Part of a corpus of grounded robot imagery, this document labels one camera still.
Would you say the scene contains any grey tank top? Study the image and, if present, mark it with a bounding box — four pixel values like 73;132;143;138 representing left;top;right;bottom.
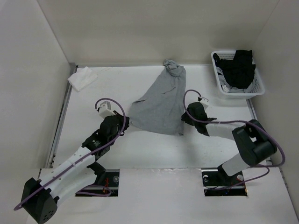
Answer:
128;59;186;135

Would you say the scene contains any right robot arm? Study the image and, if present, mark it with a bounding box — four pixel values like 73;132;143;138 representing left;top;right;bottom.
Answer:
181;102;278;185

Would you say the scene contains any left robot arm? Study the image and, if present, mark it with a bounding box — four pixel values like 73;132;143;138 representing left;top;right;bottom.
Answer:
21;114;129;224

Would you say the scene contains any black tank top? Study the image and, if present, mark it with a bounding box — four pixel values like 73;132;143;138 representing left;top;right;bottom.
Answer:
213;50;256;89

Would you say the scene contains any folded white tank top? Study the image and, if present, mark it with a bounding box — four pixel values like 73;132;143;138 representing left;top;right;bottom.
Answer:
68;66;98;92

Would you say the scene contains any white garment in basket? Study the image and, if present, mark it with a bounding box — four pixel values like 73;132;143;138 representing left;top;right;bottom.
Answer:
216;67;256;93

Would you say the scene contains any white plastic laundry basket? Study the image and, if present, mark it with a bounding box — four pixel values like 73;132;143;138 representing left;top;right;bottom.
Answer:
211;50;265;99

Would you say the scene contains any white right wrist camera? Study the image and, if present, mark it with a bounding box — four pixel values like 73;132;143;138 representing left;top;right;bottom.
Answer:
198;97;209;109

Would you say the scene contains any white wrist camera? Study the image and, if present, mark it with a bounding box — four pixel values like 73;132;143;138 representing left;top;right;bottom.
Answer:
198;97;209;109
97;101;115;119

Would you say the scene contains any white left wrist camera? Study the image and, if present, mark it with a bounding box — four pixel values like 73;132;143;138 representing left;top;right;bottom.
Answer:
97;101;115;119

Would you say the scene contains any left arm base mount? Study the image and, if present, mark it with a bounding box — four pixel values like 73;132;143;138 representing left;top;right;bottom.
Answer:
75;169;120;197

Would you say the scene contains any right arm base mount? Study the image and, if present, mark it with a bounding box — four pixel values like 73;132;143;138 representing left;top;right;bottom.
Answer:
201;169;247;196

